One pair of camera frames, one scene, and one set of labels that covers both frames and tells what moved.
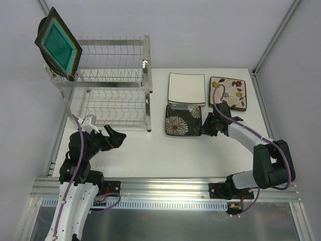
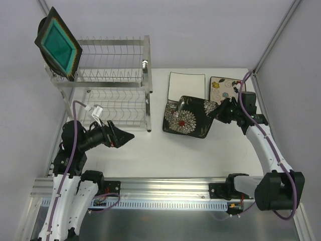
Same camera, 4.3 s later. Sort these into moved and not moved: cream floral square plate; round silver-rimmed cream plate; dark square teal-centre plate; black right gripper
Moved: black right gripper
Not moved: round silver-rimmed cream plate; cream floral square plate; dark square teal-centre plate
